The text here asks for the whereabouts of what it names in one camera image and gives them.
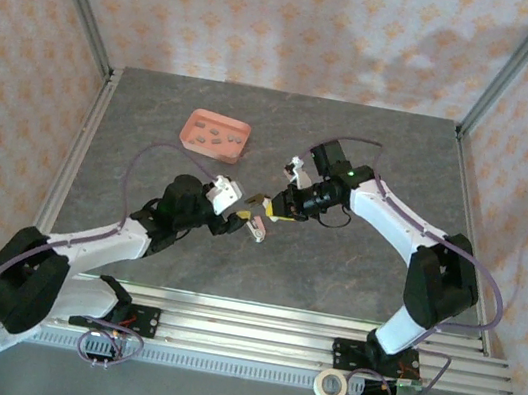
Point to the pink plastic tray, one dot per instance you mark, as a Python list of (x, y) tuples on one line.
[(214, 148)]

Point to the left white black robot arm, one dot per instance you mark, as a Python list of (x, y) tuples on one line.
[(99, 243)]

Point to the white tape roll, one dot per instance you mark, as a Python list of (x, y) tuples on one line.
[(320, 383)]

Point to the small green circuit board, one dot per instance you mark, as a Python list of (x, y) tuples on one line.
[(409, 384)]

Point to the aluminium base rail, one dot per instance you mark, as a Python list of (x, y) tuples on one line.
[(246, 336)]

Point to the aluminium table side rail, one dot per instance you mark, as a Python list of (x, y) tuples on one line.
[(472, 217), (70, 165)]

